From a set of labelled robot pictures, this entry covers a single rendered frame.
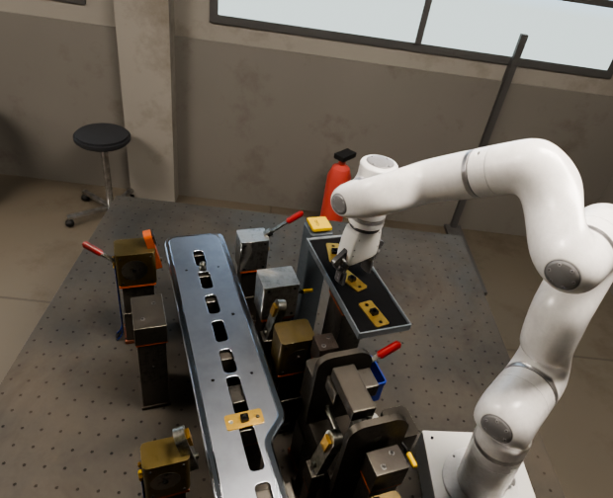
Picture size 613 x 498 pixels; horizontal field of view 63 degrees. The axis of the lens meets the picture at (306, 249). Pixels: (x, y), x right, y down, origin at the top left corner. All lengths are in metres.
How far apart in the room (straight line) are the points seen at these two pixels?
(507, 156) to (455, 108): 2.56
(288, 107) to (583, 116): 1.90
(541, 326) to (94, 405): 1.19
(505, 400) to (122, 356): 1.13
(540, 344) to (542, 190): 0.30
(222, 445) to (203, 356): 0.25
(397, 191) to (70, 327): 1.21
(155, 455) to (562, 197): 0.86
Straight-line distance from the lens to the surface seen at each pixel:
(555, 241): 0.86
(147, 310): 1.36
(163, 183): 3.60
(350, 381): 1.03
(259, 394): 1.22
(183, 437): 1.04
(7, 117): 3.92
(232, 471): 1.12
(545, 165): 0.89
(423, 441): 1.51
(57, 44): 3.57
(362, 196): 1.02
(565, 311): 0.99
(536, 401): 1.13
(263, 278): 1.33
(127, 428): 1.55
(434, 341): 1.89
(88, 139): 3.21
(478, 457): 1.32
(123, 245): 1.53
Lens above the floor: 1.98
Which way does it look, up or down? 37 degrees down
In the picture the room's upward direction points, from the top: 9 degrees clockwise
